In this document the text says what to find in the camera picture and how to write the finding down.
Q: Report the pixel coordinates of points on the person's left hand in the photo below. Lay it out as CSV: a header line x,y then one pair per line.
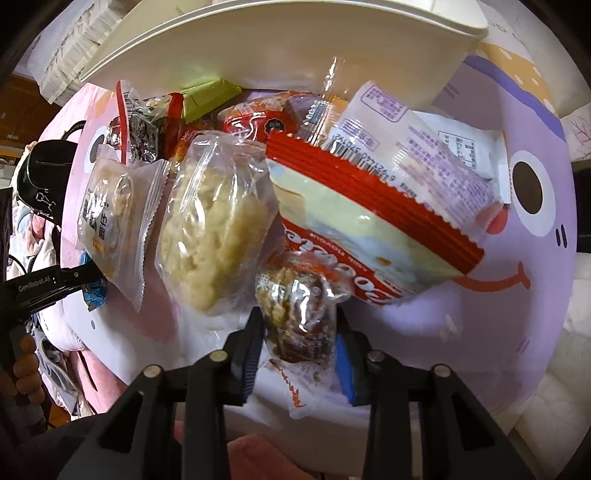
x,y
25,371

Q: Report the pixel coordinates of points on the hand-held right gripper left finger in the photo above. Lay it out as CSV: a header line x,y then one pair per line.
x,y
244,360

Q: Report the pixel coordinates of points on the white quilted bedding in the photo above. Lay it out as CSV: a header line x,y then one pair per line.
x,y
554,415

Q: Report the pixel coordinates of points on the white plastic storage box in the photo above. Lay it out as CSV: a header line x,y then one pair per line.
x,y
277,50

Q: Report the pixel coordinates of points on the purple white snack packet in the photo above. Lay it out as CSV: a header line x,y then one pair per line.
x,y
406,161

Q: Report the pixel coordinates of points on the green snack packet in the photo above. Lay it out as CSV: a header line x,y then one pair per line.
x,y
207,99

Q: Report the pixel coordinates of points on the beige bed cover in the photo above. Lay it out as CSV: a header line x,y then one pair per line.
x,y
64,50

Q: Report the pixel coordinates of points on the black bag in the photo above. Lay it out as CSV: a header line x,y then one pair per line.
x,y
46,175

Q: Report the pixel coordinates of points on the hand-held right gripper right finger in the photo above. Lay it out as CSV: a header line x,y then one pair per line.
x,y
347,374

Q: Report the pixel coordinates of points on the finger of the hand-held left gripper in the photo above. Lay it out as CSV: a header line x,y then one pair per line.
x,y
85,276

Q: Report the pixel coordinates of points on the person's dark clothing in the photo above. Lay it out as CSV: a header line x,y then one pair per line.
x,y
41,447

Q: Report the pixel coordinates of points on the orange white bar packet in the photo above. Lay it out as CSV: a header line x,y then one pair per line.
x,y
466,147

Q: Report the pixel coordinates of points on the large red striped snack packet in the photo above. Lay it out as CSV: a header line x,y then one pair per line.
x,y
351,221

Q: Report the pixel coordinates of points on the dark silver red-edged packet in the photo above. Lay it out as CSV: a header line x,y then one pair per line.
x,y
141,134

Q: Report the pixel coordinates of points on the clear nut snack packet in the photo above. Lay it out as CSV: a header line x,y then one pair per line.
x,y
295,318

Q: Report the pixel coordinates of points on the clear white pastry packet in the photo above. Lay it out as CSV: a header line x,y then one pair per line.
x,y
111,217

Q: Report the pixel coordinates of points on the clear rice crisp packet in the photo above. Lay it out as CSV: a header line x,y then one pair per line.
x,y
212,230

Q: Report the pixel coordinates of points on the blue foil snack packet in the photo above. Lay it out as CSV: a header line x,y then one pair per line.
x,y
94,297

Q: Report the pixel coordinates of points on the red round snack packet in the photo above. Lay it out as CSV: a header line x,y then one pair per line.
x,y
254,122

